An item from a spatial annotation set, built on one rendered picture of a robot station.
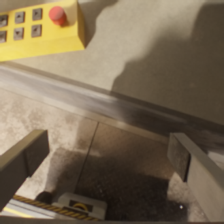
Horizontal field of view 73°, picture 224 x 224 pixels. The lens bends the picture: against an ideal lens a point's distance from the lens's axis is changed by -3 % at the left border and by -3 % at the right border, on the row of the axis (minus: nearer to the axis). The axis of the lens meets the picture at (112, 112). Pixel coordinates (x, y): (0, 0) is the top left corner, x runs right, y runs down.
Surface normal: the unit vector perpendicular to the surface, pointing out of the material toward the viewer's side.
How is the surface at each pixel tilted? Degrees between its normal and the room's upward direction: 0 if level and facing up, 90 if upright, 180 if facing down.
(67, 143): 0
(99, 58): 0
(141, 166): 0
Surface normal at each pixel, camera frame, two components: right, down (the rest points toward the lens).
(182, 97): -0.12, -0.14
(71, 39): 0.06, 0.99
